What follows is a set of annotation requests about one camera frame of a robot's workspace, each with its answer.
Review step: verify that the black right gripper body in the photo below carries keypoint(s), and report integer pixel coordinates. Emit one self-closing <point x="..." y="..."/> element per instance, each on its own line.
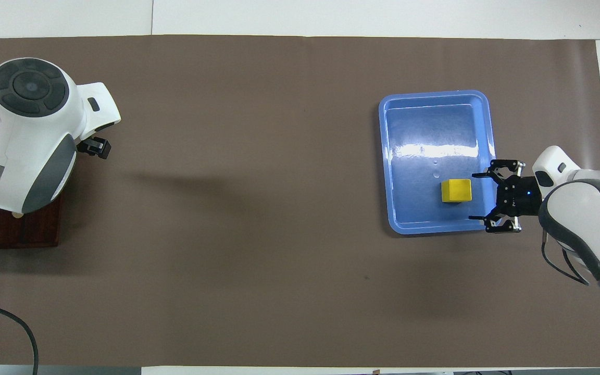
<point x="519" y="197"/>

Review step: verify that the yellow cube block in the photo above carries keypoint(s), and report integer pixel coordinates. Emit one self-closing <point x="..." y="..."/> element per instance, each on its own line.
<point x="456" y="190"/>

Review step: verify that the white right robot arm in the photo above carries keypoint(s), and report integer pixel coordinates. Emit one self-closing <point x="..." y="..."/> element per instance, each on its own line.
<point x="586" y="208"/>

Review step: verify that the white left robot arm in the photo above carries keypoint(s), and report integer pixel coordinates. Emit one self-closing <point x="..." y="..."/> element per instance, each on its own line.
<point x="29" y="130"/>

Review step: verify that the blue plastic tray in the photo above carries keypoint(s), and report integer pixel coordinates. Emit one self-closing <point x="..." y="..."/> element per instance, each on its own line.
<point x="425" y="130"/>

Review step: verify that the brown table mat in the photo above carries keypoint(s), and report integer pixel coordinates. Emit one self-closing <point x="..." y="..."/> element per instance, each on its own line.
<point x="258" y="234"/>

